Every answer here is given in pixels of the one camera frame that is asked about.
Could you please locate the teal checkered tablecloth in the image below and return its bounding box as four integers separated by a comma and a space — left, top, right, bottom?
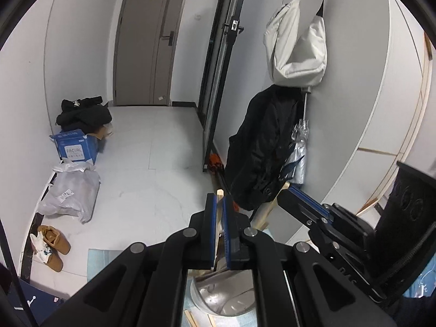
83, 242, 258, 326

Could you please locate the tan shoe near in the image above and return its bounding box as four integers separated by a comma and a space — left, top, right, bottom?
29, 232, 63, 273

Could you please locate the black clothes pile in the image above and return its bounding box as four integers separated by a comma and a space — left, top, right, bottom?
56, 96, 112, 134

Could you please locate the tan shoe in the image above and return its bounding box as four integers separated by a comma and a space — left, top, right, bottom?
38, 225, 71, 255
29, 232, 63, 273

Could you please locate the silver folded umbrella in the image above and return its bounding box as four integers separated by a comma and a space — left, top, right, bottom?
281, 87, 311, 187

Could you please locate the grey plastic bag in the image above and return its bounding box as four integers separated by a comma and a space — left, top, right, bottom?
37, 158, 101, 224

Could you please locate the blue facial cardboard box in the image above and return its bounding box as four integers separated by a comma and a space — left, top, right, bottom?
50, 129, 98, 164

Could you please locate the white utensil holder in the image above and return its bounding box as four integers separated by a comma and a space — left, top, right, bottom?
190, 268, 256, 317

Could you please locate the black framed glass door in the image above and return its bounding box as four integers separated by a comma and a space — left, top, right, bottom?
197, 0, 244, 171

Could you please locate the white shoulder bag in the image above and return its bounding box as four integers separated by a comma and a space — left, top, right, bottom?
263, 0, 327, 88

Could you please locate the tan shoe far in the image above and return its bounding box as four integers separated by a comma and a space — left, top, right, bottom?
38, 225, 71, 255

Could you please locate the black hanging jacket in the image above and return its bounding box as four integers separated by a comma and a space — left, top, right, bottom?
225, 85, 304, 211

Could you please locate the orange object on floor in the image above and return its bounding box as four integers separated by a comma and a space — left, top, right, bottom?
208, 153, 225, 174

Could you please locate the grey entrance door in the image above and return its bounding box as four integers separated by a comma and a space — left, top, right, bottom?
113, 0, 185, 106

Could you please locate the navy jordan shoe box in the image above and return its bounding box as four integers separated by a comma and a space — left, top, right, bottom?
7, 280, 65, 326

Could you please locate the silver spoon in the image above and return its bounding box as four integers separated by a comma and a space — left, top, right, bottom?
214, 193, 225, 272

